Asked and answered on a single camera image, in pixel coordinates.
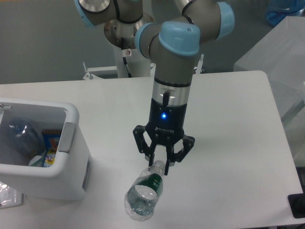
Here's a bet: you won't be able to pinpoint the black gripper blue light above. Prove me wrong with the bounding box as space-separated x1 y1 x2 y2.
132 99 195 176

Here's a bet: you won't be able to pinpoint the clear bottle green label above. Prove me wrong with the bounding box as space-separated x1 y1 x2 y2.
124 160 165 221

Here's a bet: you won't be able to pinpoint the blue foil snack bag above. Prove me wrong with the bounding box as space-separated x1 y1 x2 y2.
42 130 61 167

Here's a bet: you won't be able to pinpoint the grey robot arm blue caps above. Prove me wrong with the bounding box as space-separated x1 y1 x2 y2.
74 0 235 169

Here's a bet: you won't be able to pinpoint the white plastic trash can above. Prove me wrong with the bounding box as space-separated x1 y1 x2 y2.
0 98 92 200

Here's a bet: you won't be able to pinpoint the white paper trash in bin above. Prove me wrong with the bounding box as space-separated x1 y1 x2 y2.
28 150 47 167

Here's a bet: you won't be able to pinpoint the metal clamp bolt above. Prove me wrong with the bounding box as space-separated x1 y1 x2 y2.
194 53 204 74

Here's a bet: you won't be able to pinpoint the crushed blue bottle in bin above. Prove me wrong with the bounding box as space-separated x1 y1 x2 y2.
8 118 40 158

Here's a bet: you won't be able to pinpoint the black device at table edge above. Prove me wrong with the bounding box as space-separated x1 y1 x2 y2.
288 193 305 219

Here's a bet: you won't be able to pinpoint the white table beside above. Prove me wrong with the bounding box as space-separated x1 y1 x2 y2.
234 16 305 167

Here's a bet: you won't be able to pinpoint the blue water jug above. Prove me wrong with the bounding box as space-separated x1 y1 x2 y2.
265 0 305 27

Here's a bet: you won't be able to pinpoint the white wall socket plate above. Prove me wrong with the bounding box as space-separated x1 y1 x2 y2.
0 182 23 209

